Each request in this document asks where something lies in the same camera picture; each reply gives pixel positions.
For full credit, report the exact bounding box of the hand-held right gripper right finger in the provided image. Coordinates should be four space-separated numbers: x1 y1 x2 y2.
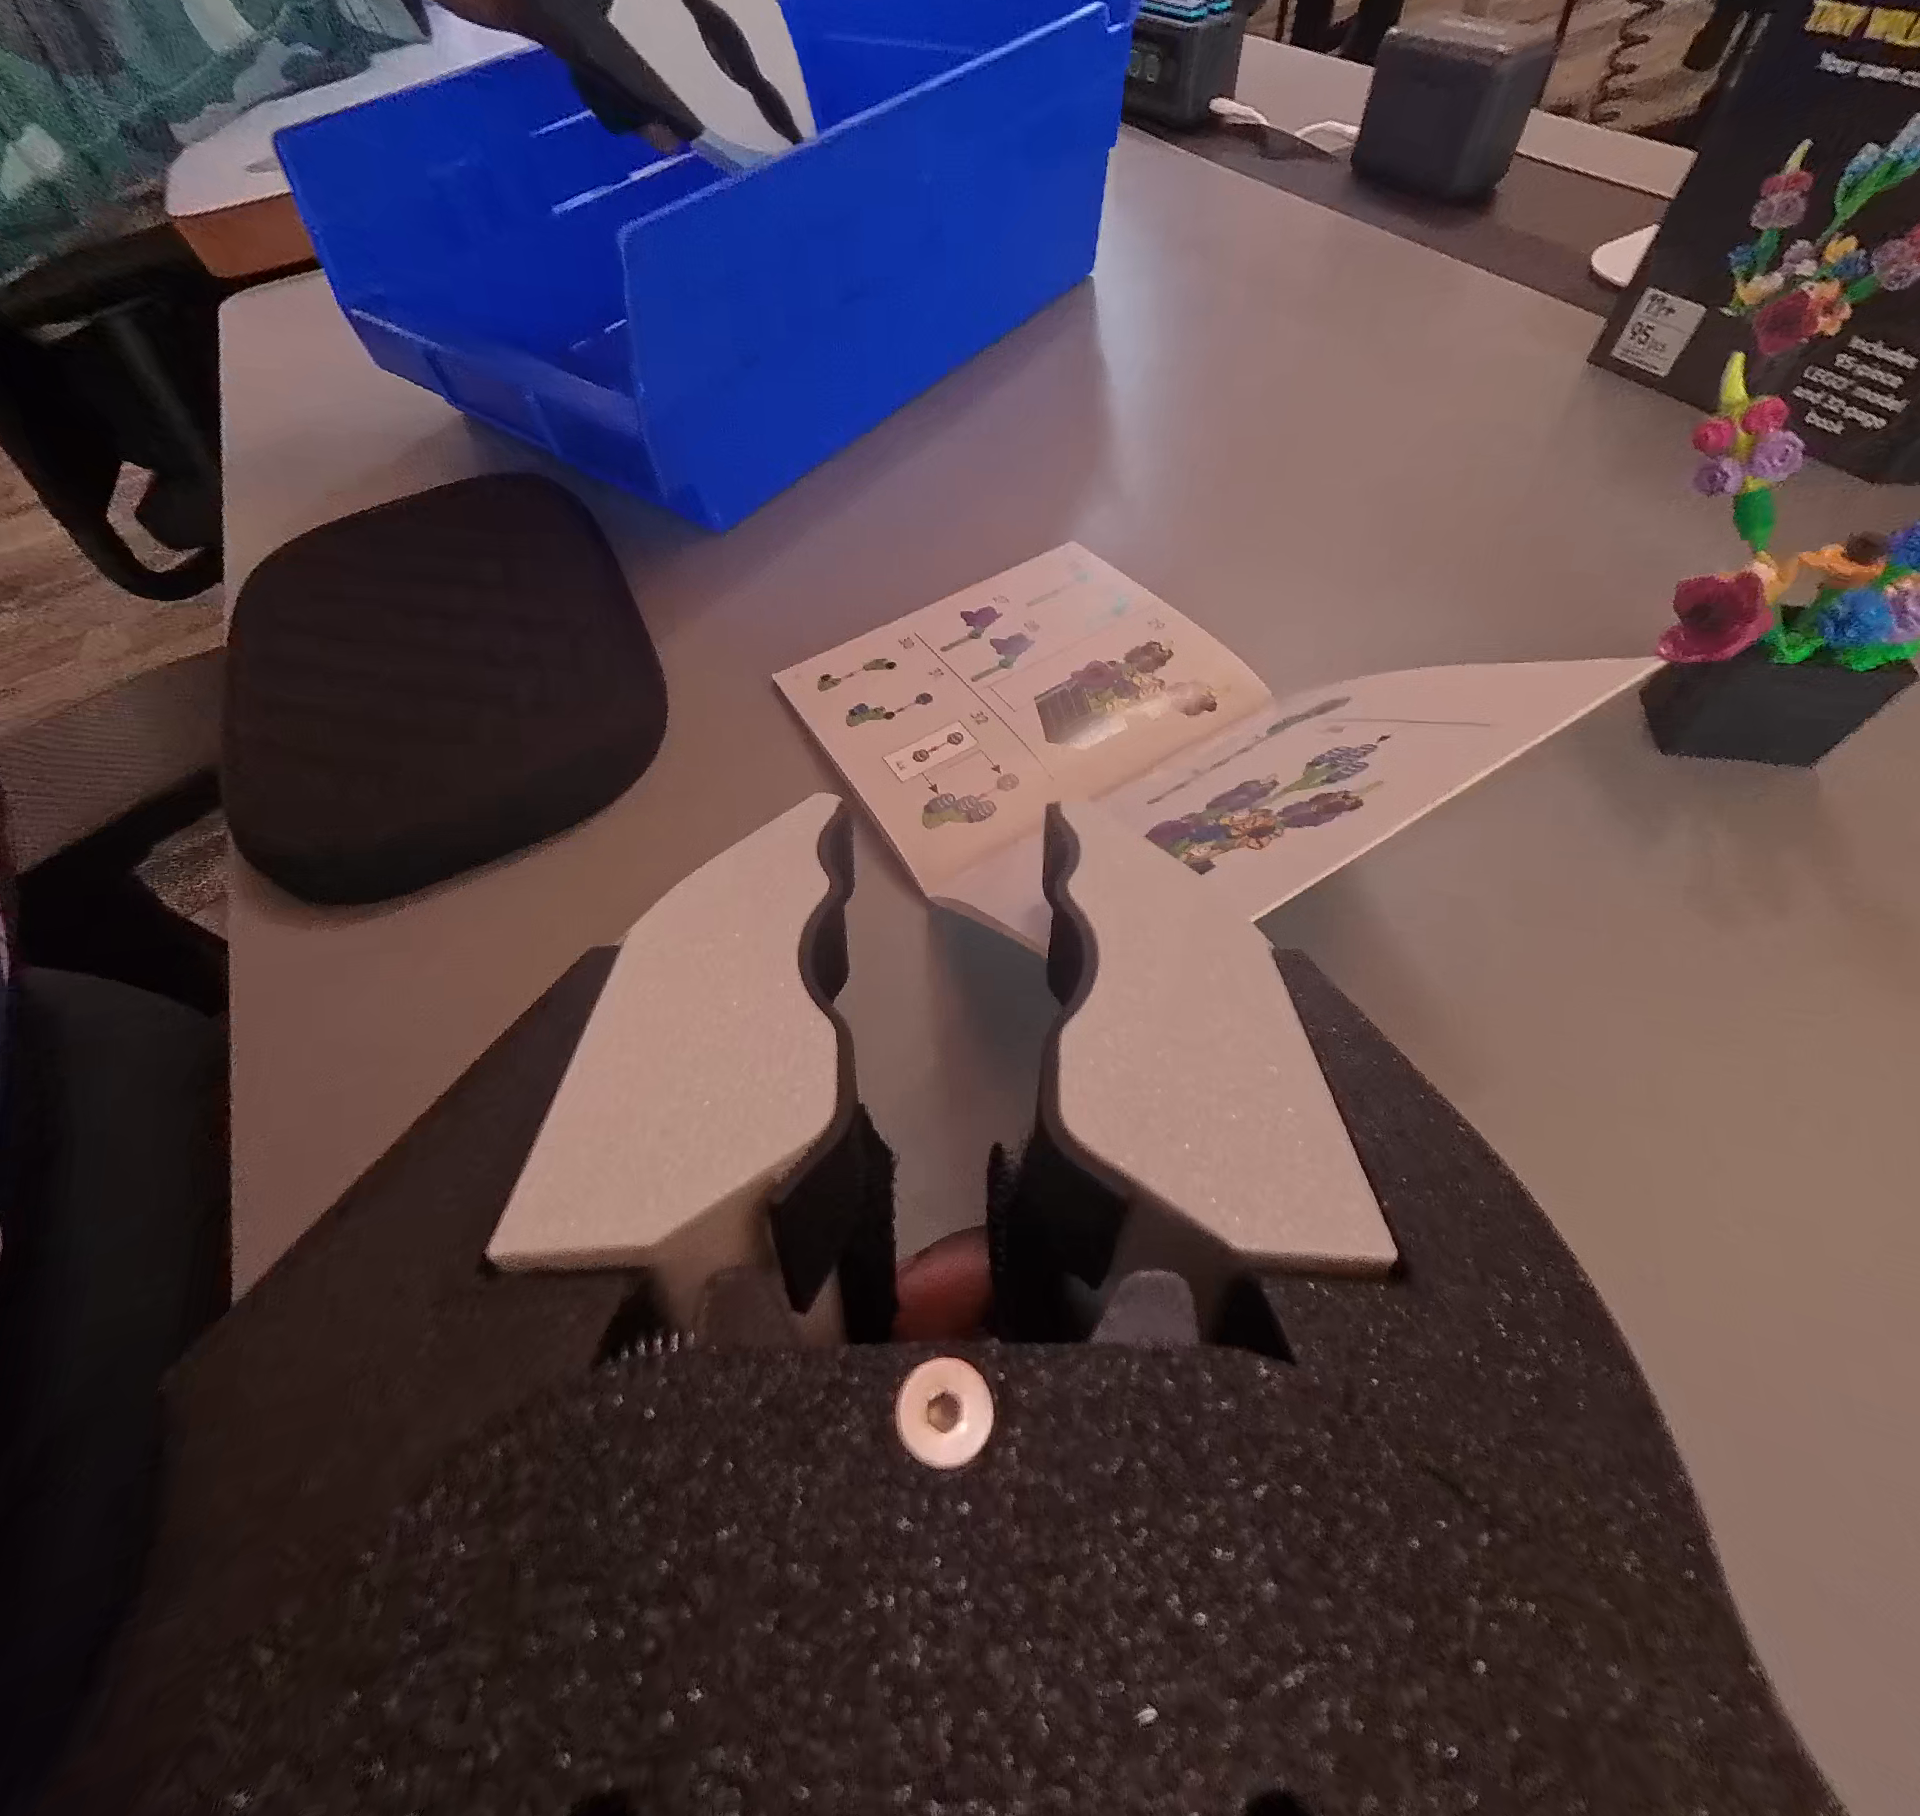
990 804 1402 1322

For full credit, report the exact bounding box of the lego instruction booklet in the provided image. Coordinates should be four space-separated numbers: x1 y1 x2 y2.
772 542 1661 955

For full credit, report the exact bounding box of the large blue plastic bin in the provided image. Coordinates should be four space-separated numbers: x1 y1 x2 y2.
272 0 1147 538

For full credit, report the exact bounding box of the person's right hand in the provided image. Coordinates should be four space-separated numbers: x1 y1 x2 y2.
894 1233 1005 1343

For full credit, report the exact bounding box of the black lego set box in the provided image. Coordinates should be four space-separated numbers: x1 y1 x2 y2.
1592 0 1920 485

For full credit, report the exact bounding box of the black seat chair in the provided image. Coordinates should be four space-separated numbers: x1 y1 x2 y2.
0 288 230 608

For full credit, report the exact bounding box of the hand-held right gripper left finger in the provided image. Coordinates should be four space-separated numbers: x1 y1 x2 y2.
486 795 894 1334

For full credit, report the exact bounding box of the black rounded pad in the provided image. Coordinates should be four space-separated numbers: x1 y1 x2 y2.
220 473 671 909

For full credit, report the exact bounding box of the lego flower bouquet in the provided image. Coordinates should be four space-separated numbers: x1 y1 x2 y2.
1639 348 1920 772

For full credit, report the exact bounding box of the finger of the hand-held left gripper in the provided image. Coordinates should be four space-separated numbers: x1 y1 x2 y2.
655 0 815 161

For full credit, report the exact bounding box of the small black device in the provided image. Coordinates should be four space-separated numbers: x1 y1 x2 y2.
1124 0 1246 133

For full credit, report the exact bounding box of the dark grey cube device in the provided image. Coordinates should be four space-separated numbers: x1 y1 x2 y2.
1350 11 1555 207

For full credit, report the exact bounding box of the person's left forearm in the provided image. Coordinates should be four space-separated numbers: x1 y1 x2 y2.
0 0 428 282

